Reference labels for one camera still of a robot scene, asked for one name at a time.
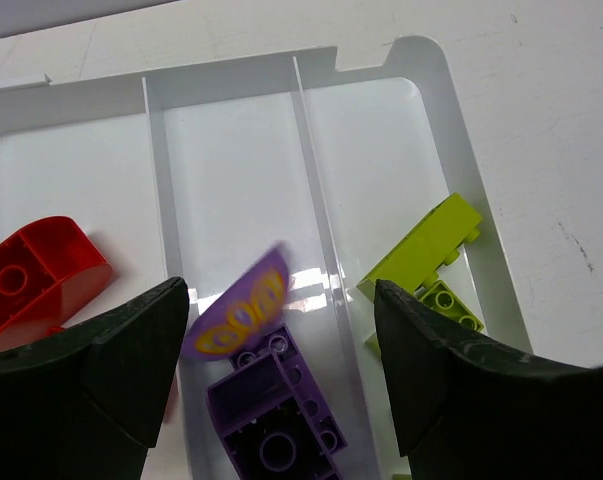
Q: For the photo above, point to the white divided sorting tray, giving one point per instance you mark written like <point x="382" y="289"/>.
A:
<point x="196" y="171"/>

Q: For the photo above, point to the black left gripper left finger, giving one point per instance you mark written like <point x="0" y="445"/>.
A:
<point x="88" y="402"/>

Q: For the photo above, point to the purple 2x3 brick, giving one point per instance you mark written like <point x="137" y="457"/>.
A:
<point x="241" y="315"/>

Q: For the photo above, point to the lime 2x4 brick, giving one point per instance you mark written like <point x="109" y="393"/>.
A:
<point x="434" y="242"/>

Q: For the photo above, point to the purple rounded brick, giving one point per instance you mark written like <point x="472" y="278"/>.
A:
<point x="261" y="425"/>

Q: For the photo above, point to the lime 2x2 brick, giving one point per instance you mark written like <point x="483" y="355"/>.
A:
<point x="434" y="294"/>

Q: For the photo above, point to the red flower brick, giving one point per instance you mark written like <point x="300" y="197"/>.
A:
<point x="49" y="270"/>

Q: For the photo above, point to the red 2x4 brick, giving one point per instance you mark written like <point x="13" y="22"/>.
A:
<point x="172" y="401"/>

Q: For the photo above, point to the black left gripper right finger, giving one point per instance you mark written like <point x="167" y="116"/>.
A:
<point x="466" y="406"/>

